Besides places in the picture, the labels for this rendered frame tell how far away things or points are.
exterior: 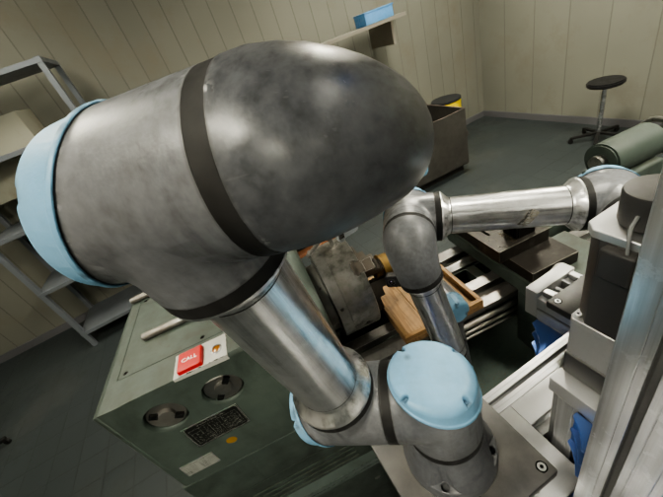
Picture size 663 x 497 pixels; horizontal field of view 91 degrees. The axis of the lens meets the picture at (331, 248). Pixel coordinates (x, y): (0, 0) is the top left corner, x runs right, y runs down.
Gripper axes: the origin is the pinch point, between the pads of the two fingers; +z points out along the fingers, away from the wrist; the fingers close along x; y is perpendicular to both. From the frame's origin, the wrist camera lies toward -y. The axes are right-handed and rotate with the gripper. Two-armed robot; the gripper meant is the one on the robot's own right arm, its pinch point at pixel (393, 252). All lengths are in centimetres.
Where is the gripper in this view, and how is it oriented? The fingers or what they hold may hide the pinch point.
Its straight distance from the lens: 118.7
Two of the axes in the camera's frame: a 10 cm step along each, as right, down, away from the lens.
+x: -2.9, -7.9, -5.4
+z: -2.9, -4.7, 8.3
